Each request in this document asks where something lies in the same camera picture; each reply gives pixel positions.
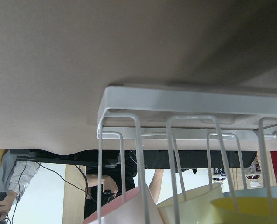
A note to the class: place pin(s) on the pink cup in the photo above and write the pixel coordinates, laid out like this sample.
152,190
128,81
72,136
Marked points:
130,212

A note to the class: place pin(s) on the cream cup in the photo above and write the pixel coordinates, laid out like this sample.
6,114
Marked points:
195,209

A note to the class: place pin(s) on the yellow cup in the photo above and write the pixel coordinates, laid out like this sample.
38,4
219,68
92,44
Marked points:
252,210

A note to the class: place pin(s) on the blue cup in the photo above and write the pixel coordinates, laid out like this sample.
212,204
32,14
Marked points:
257,192

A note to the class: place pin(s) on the white wire cup rack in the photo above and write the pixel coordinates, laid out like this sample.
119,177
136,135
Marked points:
192,117

